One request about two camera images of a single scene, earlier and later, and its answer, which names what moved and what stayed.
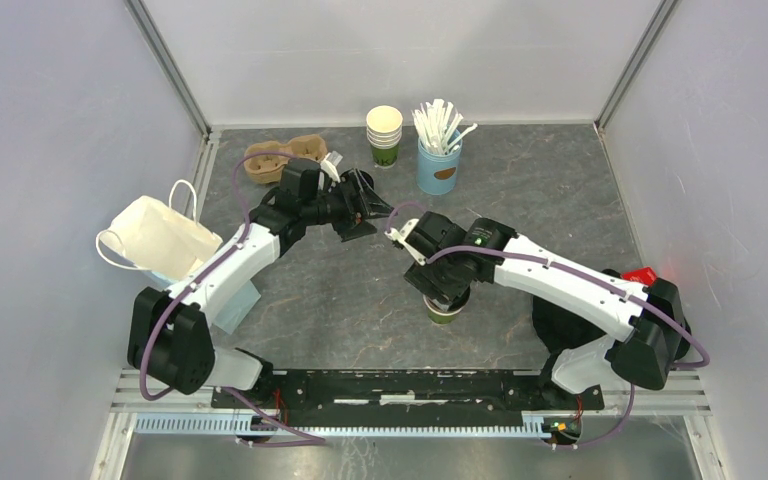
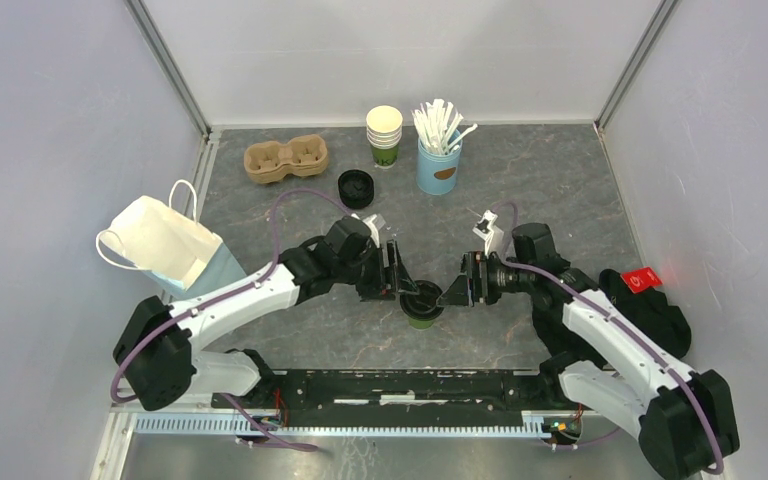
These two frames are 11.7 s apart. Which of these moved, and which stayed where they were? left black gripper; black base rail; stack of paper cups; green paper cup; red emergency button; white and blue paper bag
Moved: left black gripper; green paper cup
Stayed: stack of paper cups; white and blue paper bag; red emergency button; black base rail
